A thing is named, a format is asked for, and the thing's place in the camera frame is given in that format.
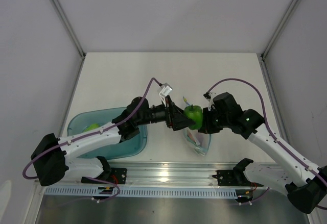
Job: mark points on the right aluminium frame post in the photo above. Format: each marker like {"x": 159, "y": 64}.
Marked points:
{"x": 291, "y": 7}

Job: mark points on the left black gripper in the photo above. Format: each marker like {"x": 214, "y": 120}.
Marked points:
{"x": 175, "y": 117}

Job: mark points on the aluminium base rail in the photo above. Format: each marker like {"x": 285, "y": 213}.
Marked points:
{"x": 136, "y": 174}

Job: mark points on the green bell pepper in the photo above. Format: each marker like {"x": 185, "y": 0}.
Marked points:
{"x": 194, "y": 112}

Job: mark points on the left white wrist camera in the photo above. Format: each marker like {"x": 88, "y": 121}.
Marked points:
{"x": 164, "y": 91}

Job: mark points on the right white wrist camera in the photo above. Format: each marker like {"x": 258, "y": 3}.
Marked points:
{"x": 209, "y": 96}

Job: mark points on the white slotted cable duct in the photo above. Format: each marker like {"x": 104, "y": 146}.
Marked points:
{"x": 143, "y": 192}

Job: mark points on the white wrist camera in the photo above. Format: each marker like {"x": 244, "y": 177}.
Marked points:
{"x": 164, "y": 91}
{"x": 209, "y": 96}

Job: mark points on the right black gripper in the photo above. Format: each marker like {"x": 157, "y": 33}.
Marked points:
{"x": 206, "y": 127}

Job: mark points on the aluminium frame post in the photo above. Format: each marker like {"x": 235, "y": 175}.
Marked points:
{"x": 291, "y": 7}
{"x": 68, "y": 27}

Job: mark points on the blue plastic tray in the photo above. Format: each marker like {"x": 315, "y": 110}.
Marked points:
{"x": 110, "y": 147}

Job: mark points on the clear zip top bag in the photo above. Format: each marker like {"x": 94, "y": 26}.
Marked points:
{"x": 199, "y": 142}

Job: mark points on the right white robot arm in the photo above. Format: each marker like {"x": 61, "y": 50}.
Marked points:
{"x": 301, "y": 181}

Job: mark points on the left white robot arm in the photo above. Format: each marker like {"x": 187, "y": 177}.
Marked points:
{"x": 57, "y": 159}

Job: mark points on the left aluminium frame post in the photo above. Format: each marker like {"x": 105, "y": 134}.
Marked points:
{"x": 68, "y": 27}

